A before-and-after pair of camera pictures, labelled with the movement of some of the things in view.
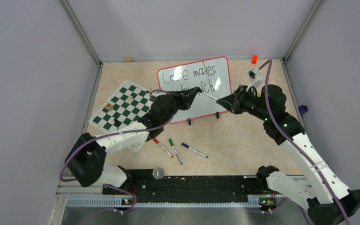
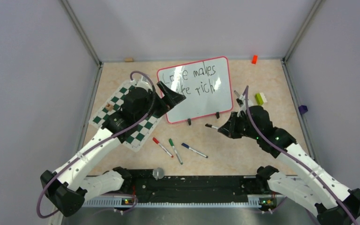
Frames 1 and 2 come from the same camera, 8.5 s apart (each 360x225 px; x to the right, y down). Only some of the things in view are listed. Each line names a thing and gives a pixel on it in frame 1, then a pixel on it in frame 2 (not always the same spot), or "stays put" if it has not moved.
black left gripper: x=185 y=102 → x=172 y=97
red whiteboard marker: x=157 y=142 stays put
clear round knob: x=158 y=173 stays put
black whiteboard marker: x=213 y=97 → x=211 y=126
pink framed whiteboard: x=212 y=77 stays put
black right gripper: x=233 y=102 → x=229 y=128
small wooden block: x=128 y=59 stays put
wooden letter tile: x=109 y=107 stays put
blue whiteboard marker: x=187 y=146 stays put
